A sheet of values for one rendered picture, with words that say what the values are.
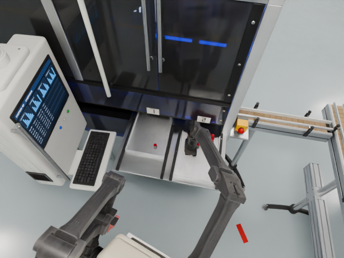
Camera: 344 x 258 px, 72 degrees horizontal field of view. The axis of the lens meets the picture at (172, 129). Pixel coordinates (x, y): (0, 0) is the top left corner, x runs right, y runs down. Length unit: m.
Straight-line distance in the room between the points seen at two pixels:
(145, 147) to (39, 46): 0.83
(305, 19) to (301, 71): 1.34
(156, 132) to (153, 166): 0.25
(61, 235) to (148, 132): 1.05
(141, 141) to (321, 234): 1.38
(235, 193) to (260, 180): 1.75
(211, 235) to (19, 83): 0.99
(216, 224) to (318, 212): 1.29
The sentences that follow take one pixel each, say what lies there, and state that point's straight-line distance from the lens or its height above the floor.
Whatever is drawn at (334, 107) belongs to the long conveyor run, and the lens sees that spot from 2.12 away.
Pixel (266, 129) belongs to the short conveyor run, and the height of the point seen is 0.88.
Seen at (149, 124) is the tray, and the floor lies 0.88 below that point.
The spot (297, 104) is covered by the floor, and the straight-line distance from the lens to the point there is 3.37.
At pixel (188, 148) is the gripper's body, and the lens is 1.33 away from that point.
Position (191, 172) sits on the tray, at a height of 0.88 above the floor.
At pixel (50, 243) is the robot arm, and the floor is 1.62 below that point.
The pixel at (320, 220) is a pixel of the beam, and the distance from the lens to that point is 2.09.
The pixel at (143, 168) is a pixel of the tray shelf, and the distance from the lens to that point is 1.54.
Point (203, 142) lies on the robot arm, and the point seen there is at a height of 1.33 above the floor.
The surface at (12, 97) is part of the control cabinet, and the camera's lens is 1.19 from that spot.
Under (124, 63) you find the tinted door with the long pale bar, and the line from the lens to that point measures 1.36.
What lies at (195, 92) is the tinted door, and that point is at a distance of 1.40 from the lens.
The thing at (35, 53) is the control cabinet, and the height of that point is 1.54.
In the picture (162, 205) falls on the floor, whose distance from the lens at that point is 2.37.
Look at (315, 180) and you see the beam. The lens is 2.19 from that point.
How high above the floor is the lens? 2.28
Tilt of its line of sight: 57 degrees down
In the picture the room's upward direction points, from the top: 2 degrees clockwise
